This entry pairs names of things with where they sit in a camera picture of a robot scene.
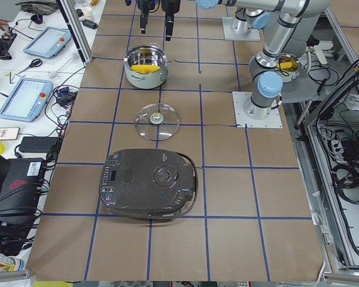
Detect teach pendant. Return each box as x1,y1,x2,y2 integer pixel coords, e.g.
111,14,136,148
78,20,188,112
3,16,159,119
0,77,53,122
23,26,72,59

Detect black laptop computer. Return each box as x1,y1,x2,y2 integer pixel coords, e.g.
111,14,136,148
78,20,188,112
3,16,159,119
0,155,47,215

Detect black power adapter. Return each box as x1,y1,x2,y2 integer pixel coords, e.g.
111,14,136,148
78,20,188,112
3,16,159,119
19,136,58,153

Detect yellow corn cob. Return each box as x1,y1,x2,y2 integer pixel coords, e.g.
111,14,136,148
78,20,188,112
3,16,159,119
130,64,160,74

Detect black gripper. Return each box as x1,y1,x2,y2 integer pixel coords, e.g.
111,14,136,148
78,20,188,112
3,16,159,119
136,0,181,41

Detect teach pendant far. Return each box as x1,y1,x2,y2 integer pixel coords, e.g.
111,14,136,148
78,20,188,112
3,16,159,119
23,26,72,59

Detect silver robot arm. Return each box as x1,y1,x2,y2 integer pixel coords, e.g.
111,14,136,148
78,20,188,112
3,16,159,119
215,0,330,120

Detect pale green electric pot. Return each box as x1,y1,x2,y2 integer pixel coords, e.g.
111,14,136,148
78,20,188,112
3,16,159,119
124,43,169,90

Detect teach pendant near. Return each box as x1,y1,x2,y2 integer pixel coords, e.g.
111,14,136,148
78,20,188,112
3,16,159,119
0,77,53,122

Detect glass pot lid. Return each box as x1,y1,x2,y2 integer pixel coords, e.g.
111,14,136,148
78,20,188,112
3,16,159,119
135,103,180,141

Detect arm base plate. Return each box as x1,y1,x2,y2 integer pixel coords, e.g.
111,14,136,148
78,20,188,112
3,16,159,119
222,17,260,41
232,91,282,129

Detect smartphone with pink case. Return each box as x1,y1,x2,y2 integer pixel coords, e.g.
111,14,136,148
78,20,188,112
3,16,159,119
0,127,20,141

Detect aluminium frame post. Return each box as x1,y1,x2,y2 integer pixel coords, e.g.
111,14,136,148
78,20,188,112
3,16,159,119
56,0,92,64

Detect black rice cooker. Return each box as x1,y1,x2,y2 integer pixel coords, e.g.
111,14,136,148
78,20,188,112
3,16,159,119
99,148,199,219

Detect black scissors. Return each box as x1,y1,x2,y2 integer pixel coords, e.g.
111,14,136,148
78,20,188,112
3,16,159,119
19,58,43,74

